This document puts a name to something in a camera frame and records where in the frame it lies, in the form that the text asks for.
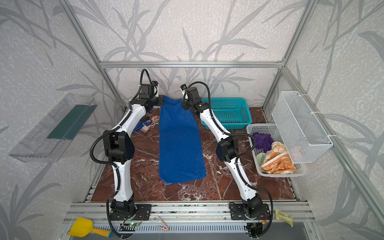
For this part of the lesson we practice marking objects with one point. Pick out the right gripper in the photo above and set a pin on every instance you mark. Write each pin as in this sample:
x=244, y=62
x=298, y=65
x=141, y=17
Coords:
x=186, y=105

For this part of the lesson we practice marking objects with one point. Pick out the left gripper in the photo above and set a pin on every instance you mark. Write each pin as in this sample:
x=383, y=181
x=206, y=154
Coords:
x=159, y=100

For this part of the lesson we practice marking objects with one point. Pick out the blue towel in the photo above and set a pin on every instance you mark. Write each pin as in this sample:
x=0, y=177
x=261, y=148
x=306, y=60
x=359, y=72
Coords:
x=181, y=154

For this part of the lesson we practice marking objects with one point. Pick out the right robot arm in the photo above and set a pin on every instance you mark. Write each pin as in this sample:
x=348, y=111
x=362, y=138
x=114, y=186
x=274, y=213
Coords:
x=254, y=200

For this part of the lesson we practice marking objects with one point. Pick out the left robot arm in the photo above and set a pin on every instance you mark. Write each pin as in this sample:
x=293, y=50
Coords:
x=120, y=150

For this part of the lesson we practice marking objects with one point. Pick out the beige rubber bands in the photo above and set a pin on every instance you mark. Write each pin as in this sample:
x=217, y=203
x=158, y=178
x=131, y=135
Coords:
x=155, y=120

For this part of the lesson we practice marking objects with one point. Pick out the teal plastic basket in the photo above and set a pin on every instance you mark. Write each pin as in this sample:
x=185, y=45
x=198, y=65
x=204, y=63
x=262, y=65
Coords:
x=232, y=113

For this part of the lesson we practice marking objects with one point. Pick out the purple cloth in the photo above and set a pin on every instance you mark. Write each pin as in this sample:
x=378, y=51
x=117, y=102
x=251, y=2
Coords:
x=263, y=142

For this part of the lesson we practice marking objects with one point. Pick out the white plastic laundry basket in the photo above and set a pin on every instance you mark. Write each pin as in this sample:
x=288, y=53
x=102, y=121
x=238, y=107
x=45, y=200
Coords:
x=272, y=130

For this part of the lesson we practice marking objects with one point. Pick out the orange patterned towel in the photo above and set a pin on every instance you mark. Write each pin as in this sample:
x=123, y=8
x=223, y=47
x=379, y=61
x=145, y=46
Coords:
x=278, y=161

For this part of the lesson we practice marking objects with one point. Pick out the pink clothespin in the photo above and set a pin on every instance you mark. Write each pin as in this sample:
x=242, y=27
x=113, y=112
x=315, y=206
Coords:
x=164, y=226

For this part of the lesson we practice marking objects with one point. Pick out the yellow label tag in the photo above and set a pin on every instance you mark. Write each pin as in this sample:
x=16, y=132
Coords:
x=283, y=216

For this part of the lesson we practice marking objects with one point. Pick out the yellow plastic scoop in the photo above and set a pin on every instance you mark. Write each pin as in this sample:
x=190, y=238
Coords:
x=82, y=227

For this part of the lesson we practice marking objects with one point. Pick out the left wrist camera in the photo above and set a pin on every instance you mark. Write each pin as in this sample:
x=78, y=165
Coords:
x=149, y=91

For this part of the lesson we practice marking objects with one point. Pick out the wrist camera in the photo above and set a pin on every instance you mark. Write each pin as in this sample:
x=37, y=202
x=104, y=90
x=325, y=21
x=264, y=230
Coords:
x=190, y=93
x=149, y=91

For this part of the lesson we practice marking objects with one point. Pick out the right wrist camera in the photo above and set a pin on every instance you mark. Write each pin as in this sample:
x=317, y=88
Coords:
x=190, y=93

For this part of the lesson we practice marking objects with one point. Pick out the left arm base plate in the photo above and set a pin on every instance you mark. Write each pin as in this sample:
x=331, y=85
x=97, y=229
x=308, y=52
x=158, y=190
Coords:
x=140, y=212

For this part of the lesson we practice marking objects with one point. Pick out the clear plastic wall shelf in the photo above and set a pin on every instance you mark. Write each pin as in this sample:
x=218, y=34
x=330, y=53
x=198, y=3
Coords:
x=50, y=138

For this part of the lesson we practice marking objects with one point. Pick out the white wire mesh basket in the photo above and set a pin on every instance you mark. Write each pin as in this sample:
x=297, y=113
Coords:
x=304, y=136

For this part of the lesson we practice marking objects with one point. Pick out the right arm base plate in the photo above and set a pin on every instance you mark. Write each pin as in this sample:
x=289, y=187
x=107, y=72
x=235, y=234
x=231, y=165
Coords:
x=243, y=212

